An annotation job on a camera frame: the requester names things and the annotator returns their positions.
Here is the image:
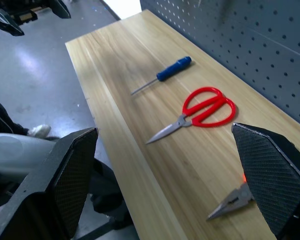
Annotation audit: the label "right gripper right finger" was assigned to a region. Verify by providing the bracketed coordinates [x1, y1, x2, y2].
[231, 122, 300, 240]

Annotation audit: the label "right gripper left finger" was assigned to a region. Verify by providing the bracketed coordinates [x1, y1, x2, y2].
[0, 126, 99, 240]

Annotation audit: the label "dark trouser leg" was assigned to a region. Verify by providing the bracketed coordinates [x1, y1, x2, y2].
[0, 88, 31, 136]

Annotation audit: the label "white side table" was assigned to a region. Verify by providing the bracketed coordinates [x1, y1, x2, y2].
[101, 0, 143, 21]

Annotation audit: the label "blue handled screwdriver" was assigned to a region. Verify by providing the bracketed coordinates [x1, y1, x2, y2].
[130, 55, 192, 96]

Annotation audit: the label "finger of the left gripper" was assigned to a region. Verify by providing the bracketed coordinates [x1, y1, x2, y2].
[0, 4, 25, 37]
[49, 0, 72, 20]

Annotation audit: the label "white sneaker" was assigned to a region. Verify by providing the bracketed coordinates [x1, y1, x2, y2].
[27, 124, 52, 138]

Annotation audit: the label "orange black needle-nose pliers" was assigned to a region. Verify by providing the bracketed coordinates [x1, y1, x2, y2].
[206, 172, 256, 221]

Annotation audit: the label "red handled scissors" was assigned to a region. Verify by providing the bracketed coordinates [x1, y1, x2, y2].
[145, 86, 237, 145]

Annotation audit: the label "grey pegboard with tools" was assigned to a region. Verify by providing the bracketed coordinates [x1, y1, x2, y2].
[139, 0, 300, 131]

